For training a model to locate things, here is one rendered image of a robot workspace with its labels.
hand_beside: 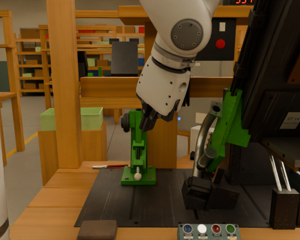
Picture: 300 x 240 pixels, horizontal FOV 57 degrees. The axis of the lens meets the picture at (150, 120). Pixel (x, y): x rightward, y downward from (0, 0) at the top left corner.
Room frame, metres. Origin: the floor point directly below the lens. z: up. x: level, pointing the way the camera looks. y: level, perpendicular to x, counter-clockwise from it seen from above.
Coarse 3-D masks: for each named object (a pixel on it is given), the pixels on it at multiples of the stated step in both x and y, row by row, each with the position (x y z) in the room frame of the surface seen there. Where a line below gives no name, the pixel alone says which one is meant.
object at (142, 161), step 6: (138, 144) 0.99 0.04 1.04; (144, 144) 1.01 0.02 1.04; (132, 150) 1.01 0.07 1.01; (138, 150) 0.98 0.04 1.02; (144, 150) 1.01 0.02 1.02; (132, 156) 0.99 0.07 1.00; (138, 156) 0.97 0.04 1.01; (144, 156) 0.99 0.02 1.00; (132, 162) 0.97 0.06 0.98; (138, 162) 0.94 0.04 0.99; (144, 162) 0.97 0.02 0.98; (132, 168) 0.96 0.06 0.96; (144, 168) 0.96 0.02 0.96
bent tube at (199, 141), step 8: (216, 104) 0.88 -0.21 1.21; (208, 112) 0.90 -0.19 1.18; (216, 112) 0.86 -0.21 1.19; (208, 120) 0.90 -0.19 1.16; (200, 128) 0.94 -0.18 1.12; (208, 128) 0.92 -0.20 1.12; (200, 136) 0.93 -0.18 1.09; (200, 144) 0.91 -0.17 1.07; (200, 152) 0.89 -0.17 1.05; (200, 176) 0.83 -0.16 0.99
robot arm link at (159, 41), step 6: (204, 0) 0.47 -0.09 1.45; (210, 0) 0.47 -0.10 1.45; (216, 0) 0.48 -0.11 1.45; (210, 6) 0.48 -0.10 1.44; (216, 6) 0.49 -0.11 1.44; (210, 12) 0.48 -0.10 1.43; (156, 36) 0.54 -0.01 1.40; (156, 42) 0.53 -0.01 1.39; (162, 42) 0.51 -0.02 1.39; (162, 48) 0.51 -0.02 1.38; (168, 48) 0.51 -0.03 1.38; (174, 54) 0.51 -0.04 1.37; (180, 54) 0.51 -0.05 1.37
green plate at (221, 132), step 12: (228, 96) 0.86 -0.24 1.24; (240, 96) 0.78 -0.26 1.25; (228, 108) 0.82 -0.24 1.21; (240, 108) 0.79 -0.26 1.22; (228, 120) 0.79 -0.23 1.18; (240, 120) 0.79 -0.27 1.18; (216, 132) 0.86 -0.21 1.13; (228, 132) 0.78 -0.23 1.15; (240, 132) 0.79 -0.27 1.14; (216, 144) 0.82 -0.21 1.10; (240, 144) 0.79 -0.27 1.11
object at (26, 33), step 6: (24, 30) 10.64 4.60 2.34; (30, 30) 10.65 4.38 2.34; (36, 30) 10.65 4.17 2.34; (48, 30) 10.67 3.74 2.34; (24, 36) 10.64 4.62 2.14; (30, 36) 10.65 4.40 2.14; (36, 36) 10.65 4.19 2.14; (24, 42) 10.63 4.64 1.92; (30, 42) 10.64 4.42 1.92; (36, 42) 10.65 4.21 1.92; (48, 42) 10.67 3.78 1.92; (24, 48) 10.63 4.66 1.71; (30, 48) 10.64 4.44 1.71; (24, 54) 10.63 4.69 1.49; (30, 54) 10.64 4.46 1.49; (36, 54) 10.65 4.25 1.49; (48, 54) 10.67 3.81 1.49
